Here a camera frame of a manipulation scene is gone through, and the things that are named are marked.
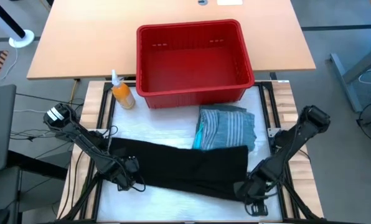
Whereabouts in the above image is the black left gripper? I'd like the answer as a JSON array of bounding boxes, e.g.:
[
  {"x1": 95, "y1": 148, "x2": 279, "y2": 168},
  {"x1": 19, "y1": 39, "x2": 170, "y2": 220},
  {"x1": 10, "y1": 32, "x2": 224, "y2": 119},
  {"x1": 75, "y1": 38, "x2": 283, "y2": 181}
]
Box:
[{"x1": 110, "y1": 155, "x2": 141, "y2": 192}]

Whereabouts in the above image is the grey metal desk leg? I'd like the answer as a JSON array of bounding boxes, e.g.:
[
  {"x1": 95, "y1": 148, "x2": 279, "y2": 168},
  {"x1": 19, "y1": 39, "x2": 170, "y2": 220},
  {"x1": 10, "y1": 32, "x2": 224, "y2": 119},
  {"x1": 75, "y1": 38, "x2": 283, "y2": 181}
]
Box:
[{"x1": 329, "y1": 39, "x2": 371, "y2": 113}]

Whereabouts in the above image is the grey-green garment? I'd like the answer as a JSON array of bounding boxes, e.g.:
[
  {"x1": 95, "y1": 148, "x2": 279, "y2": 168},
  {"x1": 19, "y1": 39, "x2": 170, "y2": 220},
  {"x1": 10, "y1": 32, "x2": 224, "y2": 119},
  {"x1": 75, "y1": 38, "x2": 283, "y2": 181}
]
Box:
[{"x1": 199, "y1": 104, "x2": 248, "y2": 113}]

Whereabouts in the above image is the turquoise shirt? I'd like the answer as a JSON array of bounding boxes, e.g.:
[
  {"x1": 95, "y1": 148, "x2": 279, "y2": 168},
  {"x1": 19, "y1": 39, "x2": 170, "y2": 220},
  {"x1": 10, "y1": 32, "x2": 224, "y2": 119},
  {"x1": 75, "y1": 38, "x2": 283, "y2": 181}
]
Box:
[{"x1": 192, "y1": 123, "x2": 204, "y2": 151}]

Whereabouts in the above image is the white floor stand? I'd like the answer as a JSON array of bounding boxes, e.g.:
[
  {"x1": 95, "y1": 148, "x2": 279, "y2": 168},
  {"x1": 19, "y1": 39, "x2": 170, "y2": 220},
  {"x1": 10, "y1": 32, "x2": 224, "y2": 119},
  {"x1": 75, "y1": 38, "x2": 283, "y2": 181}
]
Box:
[{"x1": 0, "y1": 0, "x2": 35, "y2": 49}]

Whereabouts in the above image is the orange spray bottle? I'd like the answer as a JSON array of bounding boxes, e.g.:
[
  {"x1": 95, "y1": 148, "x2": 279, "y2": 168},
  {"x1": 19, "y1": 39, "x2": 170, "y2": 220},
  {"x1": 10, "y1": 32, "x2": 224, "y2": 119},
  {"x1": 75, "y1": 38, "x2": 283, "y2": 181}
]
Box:
[{"x1": 110, "y1": 69, "x2": 136, "y2": 111}]

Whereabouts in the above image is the red plastic laundry bin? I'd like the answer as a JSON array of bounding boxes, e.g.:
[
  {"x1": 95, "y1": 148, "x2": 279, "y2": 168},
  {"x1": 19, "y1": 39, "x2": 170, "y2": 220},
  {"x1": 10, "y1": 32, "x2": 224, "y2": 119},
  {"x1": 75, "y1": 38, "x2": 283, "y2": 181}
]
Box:
[{"x1": 135, "y1": 18, "x2": 255, "y2": 110}]

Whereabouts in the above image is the black floor cable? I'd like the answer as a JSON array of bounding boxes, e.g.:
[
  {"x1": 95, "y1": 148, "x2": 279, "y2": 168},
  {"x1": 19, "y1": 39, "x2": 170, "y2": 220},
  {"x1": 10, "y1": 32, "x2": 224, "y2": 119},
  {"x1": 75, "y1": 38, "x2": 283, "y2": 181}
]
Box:
[{"x1": 355, "y1": 118, "x2": 371, "y2": 156}]

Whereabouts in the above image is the tan wooden desk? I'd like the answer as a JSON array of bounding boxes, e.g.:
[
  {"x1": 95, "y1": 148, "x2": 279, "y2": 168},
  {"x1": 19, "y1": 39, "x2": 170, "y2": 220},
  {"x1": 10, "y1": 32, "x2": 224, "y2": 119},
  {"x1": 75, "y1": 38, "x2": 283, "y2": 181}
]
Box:
[{"x1": 26, "y1": 0, "x2": 317, "y2": 80}]

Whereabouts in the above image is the grey striped garment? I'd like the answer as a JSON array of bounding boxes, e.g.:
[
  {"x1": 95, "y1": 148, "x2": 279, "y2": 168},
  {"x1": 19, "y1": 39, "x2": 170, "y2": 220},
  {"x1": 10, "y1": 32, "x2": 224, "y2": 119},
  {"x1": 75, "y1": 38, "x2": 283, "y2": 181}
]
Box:
[{"x1": 199, "y1": 108, "x2": 256, "y2": 152}]

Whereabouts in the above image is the black aluminium table frame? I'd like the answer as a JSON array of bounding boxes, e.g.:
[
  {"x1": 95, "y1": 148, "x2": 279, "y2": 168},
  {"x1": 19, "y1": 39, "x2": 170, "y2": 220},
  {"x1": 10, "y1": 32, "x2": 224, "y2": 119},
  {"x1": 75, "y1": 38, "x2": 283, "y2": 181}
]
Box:
[{"x1": 59, "y1": 80, "x2": 325, "y2": 224}]

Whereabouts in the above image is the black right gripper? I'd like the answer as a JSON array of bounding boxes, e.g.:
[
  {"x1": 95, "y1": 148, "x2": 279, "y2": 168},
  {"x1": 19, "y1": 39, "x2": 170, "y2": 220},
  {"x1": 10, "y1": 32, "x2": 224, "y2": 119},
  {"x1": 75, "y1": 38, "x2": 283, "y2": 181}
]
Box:
[{"x1": 233, "y1": 175, "x2": 275, "y2": 206}]

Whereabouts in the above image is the yellow cable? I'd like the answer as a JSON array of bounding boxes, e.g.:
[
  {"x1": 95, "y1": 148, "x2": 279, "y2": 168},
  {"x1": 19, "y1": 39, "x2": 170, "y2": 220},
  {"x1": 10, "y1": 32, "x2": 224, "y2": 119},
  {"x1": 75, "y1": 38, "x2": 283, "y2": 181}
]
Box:
[{"x1": 68, "y1": 79, "x2": 80, "y2": 110}]

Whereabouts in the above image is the black garment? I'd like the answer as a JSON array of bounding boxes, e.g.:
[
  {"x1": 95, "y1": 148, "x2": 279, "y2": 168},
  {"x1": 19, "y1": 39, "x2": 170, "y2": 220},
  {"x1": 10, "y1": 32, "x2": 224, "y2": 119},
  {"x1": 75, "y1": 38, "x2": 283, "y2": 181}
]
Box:
[{"x1": 108, "y1": 137, "x2": 250, "y2": 202}]

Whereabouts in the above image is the dark grey panel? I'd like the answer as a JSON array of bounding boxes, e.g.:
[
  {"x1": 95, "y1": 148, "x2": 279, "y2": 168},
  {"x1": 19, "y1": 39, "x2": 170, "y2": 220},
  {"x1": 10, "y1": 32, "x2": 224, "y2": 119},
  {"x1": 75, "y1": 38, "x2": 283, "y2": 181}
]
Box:
[{"x1": 0, "y1": 83, "x2": 17, "y2": 174}]

